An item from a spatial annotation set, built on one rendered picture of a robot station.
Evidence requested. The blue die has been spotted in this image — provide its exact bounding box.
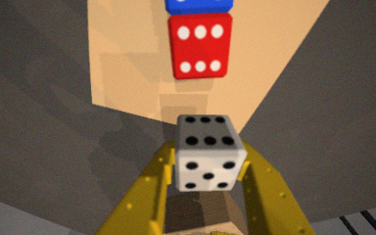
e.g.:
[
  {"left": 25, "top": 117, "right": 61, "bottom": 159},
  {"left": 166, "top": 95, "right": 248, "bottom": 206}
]
[{"left": 164, "top": 0, "right": 234, "bottom": 16}]

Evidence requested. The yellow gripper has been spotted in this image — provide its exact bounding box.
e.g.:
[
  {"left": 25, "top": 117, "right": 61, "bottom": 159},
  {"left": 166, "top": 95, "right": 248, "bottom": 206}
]
[{"left": 94, "top": 140, "right": 316, "bottom": 235}]

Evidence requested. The peach flat mat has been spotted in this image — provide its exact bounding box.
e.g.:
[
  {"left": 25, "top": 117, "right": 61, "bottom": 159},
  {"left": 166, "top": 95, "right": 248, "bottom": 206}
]
[{"left": 88, "top": 0, "right": 329, "bottom": 134}]

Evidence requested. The red die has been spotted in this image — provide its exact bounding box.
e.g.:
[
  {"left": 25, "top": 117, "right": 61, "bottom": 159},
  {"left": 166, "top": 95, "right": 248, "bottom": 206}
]
[{"left": 167, "top": 13, "right": 233, "bottom": 80}]

